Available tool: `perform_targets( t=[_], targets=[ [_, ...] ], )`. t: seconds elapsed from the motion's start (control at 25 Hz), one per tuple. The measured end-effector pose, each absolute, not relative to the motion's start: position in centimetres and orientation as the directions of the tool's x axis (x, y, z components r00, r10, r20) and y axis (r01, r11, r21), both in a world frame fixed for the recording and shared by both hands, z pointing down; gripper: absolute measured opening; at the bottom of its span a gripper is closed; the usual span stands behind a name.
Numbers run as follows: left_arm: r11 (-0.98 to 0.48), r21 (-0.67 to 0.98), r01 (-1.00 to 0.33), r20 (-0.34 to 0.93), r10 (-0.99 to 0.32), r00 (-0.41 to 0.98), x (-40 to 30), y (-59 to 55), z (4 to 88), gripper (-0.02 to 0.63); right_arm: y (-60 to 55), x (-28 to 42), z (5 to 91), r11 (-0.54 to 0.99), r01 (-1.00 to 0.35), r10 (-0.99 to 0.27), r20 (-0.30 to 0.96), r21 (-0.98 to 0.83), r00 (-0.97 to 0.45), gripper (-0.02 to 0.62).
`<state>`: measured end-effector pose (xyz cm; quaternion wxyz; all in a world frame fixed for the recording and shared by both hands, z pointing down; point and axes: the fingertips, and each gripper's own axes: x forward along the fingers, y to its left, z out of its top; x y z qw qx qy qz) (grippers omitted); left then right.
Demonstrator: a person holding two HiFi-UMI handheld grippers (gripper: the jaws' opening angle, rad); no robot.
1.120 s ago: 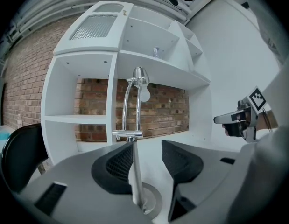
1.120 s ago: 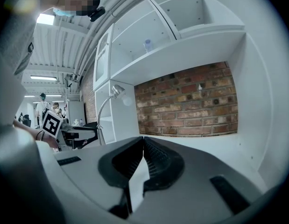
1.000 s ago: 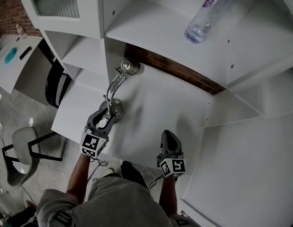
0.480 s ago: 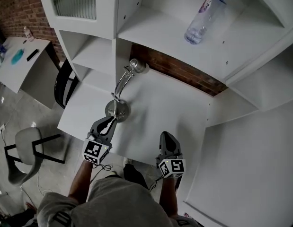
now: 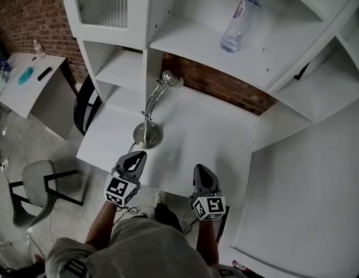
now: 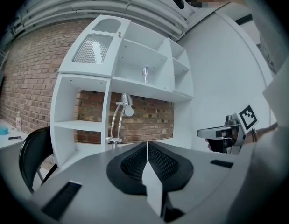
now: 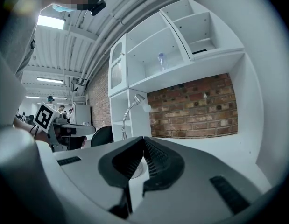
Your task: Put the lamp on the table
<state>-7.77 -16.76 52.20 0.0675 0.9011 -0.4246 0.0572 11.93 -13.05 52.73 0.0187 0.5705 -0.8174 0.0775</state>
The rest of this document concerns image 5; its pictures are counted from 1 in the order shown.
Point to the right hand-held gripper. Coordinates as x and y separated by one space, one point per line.
214 206

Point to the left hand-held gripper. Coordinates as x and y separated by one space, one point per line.
118 188

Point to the silver metal desk lamp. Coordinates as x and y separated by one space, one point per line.
147 135

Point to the person's left forearm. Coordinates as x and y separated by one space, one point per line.
101 224

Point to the person's right forearm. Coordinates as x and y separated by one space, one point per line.
207 242

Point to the white table top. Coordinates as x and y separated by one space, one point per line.
202 132

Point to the person's white shoe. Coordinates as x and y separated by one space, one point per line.
161 197

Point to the person's black trouser leg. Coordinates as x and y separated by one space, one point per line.
167 217

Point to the person's grey shirt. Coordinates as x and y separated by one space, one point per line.
144 253

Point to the red-label plastic bottle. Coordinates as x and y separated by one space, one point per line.
239 265

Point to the large white cabinet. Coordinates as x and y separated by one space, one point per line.
306 198

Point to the black remote control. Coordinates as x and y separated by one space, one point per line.
44 74

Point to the white power strip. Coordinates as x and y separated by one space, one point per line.
4 164

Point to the small white side table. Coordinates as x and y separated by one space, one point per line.
14 94

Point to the teal cloth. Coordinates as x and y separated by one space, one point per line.
25 75

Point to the black framed picture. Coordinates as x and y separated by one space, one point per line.
301 71

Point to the white pump bottle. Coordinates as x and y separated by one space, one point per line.
39 50

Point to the clear plastic water bottle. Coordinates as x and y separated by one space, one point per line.
237 27

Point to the blue-capped bottle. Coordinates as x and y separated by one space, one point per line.
5 67

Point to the grey chair with black frame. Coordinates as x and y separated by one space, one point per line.
34 190

